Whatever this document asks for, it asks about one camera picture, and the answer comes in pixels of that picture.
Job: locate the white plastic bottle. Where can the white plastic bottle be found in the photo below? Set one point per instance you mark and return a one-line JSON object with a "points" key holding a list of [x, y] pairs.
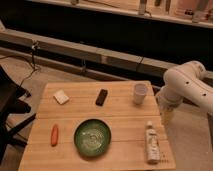
{"points": [[152, 145]]}

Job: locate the black office chair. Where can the black office chair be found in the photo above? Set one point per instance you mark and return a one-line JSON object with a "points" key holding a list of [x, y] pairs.
{"points": [[10, 102]]}

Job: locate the black rectangular block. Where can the black rectangular block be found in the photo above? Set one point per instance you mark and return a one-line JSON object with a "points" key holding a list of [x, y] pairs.
{"points": [[101, 97]]}

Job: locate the white sponge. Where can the white sponge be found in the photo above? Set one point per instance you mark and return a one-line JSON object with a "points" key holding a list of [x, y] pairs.
{"points": [[61, 97]]}

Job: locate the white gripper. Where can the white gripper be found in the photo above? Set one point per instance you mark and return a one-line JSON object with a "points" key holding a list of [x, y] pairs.
{"points": [[168, 99]]}

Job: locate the wooden table board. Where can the wooden table board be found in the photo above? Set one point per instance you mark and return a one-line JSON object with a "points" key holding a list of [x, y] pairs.
{"points": [[127, 122]]}

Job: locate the green ceramic bowl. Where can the green ceramic bowl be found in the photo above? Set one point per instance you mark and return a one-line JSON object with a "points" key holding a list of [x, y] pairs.
{"points": [[92, 138]]}

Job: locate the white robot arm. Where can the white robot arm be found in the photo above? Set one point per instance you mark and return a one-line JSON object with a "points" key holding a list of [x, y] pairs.
{"points": [[184, 81]]}

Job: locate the orange carrot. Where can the orange carrot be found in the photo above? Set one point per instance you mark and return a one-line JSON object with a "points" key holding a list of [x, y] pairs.
{"points": [[54, 135]]}

